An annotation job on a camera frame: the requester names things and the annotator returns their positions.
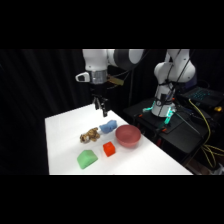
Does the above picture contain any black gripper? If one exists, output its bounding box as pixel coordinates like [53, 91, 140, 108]
[89, 81, 110, 118]

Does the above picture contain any green triangle block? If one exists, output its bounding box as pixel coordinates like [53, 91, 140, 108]
[76, 149, 99, 170]

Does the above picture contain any pink bowl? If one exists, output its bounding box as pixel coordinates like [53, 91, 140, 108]
[115, 124, 142, 149]

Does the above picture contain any blue soft toy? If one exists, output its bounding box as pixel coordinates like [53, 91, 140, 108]
[99, 120, 119, 135]

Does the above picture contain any brown plush toy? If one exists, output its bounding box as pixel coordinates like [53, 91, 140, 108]
[79, 127, 101, 144]

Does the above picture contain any red cube block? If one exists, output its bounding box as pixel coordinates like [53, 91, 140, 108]
[102, 141, 117, 158]

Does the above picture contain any black curtain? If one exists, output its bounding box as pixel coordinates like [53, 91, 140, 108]
[0, 49, 224, 176]

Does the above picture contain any black robot stand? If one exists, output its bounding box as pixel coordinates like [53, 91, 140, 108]
[123, 97, 224, 168]

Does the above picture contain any black laptop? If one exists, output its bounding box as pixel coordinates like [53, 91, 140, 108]
[181, 85, 224, 108]

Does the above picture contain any tan wrist mount plate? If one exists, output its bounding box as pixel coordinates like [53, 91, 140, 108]
[106, 76, 124, 90]

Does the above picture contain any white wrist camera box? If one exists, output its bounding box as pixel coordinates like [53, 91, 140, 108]
[75, 71, 91, 84]

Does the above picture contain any yellow cable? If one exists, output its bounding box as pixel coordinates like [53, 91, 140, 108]
[187, 97, 224, 170]

